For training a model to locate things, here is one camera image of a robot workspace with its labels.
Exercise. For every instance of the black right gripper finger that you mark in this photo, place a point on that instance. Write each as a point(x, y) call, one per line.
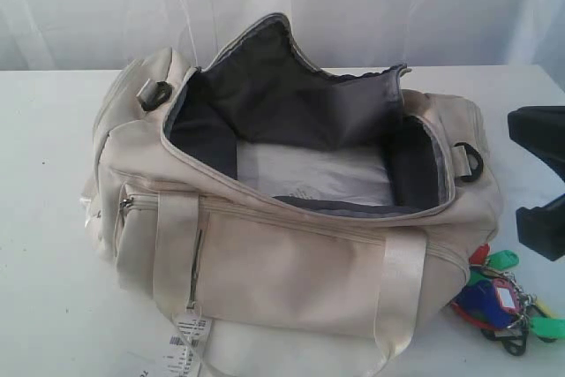
point(540, 131)
point(541, 229)

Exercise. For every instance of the colourful key tag bunch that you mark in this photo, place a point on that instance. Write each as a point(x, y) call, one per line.
point(497, 305)

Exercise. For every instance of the cream duffel bag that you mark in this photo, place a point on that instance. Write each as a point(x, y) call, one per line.
point(165, 208)

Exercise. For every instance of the white paper price tag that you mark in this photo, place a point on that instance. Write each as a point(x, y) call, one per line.
point(181, 355)

